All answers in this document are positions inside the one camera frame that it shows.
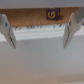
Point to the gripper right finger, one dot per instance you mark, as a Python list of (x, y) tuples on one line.
[(69, 32)]

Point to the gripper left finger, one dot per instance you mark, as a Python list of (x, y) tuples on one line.
[(7, 30)]

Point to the purple block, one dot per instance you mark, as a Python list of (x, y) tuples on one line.
[(52, 14)]

